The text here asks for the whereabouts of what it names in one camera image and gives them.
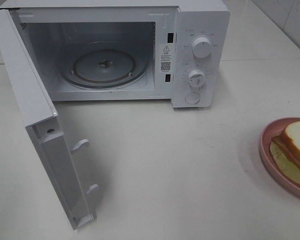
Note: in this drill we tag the white timer knob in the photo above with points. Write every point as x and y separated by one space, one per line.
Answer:
196 78

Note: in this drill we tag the upper white power knob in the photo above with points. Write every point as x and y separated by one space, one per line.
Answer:
201 47

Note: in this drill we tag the white microwave door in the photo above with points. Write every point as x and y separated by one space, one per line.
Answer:
41 120

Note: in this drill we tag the white warning label sticker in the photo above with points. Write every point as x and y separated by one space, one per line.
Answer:
166 57

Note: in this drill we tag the round white door button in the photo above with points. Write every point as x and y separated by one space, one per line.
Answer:
192 98

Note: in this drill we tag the pink round plate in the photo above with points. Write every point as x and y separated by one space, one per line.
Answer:
274 128

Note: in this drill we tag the glass microwave turntable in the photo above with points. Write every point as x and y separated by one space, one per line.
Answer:
104 64

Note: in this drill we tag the white microwave oven body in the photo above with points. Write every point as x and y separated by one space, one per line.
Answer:
53 25

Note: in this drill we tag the white bread sandwich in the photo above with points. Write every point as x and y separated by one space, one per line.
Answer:
285 151

